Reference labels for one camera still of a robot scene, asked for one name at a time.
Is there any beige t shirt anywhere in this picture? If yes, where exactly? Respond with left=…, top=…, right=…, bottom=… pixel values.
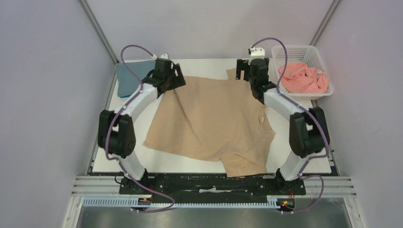
left=144, top=69, right=275, bottom=177

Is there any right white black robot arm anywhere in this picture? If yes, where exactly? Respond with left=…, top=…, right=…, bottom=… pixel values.
left=236, top=58, right=330, bottom=194

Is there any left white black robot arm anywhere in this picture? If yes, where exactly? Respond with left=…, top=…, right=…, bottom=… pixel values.
left=97, top=58, right=186, bottom=194

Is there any folded grey-blue t shirt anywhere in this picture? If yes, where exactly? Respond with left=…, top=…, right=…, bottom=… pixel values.
left=117, top=60, right=155, bottom=98

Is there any pink t shirt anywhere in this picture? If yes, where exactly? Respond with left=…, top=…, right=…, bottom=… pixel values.
left=278, top=63, right=330, bottom=94

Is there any white plastic basket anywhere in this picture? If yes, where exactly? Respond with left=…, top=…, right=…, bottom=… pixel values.
left=270, top=45, right=334, bottom=100

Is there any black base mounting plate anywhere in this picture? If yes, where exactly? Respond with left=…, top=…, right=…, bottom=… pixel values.
left=112, top=172, right=307, bottom=205

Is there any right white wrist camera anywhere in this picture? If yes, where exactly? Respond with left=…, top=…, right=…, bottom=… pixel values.
left=248, top=47, right=265, bottom=59

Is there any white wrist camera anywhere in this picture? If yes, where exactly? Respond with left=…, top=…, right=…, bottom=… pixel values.
left=152, top=53, right=169, bottom=60
left=248, top=47, right=265, bottom=59

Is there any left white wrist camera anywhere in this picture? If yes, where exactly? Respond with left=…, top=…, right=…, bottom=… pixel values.
left=152, top=53, right=169, bottom=60

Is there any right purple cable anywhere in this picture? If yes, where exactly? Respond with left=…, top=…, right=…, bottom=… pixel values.
left=250, top=37, right=331, bottom=215

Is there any purple cable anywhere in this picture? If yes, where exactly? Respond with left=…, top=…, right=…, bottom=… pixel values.
left=250, top=37, right=331, bottom=215
left=105, top=44, right=176, bottom=214

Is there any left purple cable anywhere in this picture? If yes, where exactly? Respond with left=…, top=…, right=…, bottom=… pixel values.
left=105, top=44, right=176, bottom=214

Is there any white slotted cable duct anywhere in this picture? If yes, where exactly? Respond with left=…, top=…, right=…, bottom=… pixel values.
left=82, top=197, right=280, bottom=209

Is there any aluminium frame rail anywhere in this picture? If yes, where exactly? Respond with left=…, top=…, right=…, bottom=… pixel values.
left=71, top=176, right=357, bottom=199

